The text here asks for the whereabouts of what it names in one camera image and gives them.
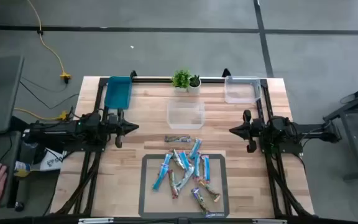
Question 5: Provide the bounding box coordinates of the yellow extension cord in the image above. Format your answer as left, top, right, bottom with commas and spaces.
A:
13, 107, 70, 122
26, 0, 73, 84

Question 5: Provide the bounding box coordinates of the dark grey metal table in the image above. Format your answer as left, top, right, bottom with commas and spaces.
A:
323, 79, 358, 181

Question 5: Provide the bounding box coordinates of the succulent round white pot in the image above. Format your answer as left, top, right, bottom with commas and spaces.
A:
187, 74, 202, 96

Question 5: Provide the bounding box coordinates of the red green granola bar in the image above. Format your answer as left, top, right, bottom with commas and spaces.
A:
167, 169, 180, 200

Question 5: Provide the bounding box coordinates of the grey-bordered baking mat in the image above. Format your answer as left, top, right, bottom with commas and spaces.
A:
137, 153, 230, 219

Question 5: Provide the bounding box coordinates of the black floor cable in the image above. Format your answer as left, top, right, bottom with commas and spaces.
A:
19, 80, 80, 110

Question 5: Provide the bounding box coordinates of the green white granola bar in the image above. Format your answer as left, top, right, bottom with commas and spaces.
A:
172, 149, 185, 170

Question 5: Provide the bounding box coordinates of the yellow white bottle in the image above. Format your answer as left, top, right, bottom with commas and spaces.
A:
13, 160, 32, 178

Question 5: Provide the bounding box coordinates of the silver bracket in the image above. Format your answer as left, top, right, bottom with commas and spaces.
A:
252, 218, 288, 224
78, 217, 114, 224

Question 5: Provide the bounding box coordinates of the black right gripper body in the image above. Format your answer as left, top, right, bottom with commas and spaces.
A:
242, 109, 262, 154

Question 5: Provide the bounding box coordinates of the clear plastic bin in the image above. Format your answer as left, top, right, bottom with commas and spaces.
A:
224, 75, 263, 105

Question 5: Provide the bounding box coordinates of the green snack bar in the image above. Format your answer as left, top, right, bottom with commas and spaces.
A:
188, 138, 203, 161

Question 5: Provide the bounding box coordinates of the black aluminium table frame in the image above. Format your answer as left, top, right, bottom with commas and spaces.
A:
50, 68, 315, 218

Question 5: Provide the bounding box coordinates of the purple green granola bar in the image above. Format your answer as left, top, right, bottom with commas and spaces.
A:
191, 187, 211, 216

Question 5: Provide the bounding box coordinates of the white printed bag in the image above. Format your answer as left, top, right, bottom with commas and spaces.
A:
39, 148, 65, 172

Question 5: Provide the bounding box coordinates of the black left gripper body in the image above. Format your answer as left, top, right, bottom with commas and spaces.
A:
103, 108, 128, 149

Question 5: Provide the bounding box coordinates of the leafy plant square white pot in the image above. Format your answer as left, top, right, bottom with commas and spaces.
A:
171, 68, 192, 93

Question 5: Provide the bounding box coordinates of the dark multicolour granola bar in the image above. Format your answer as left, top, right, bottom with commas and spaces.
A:
164, 134, 192, 144

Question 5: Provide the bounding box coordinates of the teal plastic bin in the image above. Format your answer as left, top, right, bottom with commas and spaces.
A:
104, 76, 133, 110

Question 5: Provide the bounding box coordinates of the orange green granola bar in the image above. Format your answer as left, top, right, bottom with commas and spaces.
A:
197, 179, 222, 203

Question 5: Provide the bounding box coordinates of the frosted clear handled bin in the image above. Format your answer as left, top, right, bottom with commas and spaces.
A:
166, 101, 206, 130

